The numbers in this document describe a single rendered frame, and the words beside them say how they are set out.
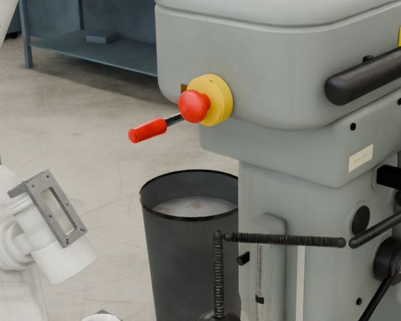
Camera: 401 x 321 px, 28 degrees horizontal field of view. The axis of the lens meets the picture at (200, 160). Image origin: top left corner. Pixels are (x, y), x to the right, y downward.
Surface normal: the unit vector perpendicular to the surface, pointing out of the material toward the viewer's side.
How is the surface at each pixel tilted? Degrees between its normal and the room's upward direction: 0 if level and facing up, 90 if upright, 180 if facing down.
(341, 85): 90
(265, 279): 90
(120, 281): 0
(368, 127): 90
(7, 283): 58
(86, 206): 0
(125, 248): 0
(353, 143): 90
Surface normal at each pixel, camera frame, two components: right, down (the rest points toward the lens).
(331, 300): 0.17, 0.38
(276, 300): 0.76, 0.24
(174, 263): -0.36, 0.43
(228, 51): -0.66, 0.31
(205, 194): -0.15, 0.33
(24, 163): -0.02, -0.92
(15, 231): 0.77, -0.38
